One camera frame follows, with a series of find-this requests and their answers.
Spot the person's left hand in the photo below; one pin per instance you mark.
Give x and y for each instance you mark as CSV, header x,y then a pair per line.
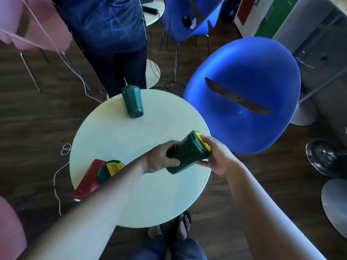
x,y
156,159

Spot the person's right hand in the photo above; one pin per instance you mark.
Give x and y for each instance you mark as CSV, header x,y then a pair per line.
x,y
221,161

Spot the person's right thumb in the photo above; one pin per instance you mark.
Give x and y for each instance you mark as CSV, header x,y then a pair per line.
x,y
203,162

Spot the person's left thumb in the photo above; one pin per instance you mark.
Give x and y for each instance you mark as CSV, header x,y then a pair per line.
x,y
172,162

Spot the dark green plastic cup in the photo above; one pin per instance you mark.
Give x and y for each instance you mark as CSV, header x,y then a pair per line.
x,y
132,101
187,154

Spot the green lid with yellow flap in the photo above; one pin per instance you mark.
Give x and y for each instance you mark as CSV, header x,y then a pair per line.
x,y
109,170
202,140

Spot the person's right forearm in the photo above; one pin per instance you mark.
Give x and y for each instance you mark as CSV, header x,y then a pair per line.
x,y
265,222

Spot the person's left forearm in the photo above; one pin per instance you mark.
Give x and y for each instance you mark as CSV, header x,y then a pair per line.
x,y
89,219

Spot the black sandal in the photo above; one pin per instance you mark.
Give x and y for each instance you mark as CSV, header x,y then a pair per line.
x,y
183,224

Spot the red plastic cup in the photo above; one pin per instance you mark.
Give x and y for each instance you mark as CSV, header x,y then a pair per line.
x,y
89,180

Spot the person's legs in jeans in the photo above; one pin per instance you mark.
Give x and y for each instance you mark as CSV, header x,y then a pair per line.
x,y
170,250

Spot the large blue shell chair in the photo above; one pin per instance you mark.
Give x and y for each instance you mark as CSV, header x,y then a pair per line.
x,y
244,67

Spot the white round chair base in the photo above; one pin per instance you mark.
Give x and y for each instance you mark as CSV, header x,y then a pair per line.
x,y
305,113

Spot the chrome round chair base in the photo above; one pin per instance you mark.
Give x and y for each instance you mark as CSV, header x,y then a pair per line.
x,y
325,158

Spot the grey round chair base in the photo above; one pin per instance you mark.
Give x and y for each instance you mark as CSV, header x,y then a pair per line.
x,y
336,205

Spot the black item on chair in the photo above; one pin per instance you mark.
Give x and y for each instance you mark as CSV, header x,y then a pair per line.
x,y
189,22

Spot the small round white table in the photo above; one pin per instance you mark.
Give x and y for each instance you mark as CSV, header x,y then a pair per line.
x,y
153,17

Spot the blue chair with metal legs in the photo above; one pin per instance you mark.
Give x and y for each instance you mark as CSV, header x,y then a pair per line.
x,y
179,13

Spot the black handheld device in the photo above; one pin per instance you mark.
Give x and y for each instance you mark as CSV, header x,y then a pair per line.
x,y
150,9

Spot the red green white cabinet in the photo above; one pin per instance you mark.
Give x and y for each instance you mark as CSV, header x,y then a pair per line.
x,y
273,16

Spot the pink chair with metal legs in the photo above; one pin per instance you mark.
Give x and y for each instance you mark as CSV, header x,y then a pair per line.
x,y
40,27

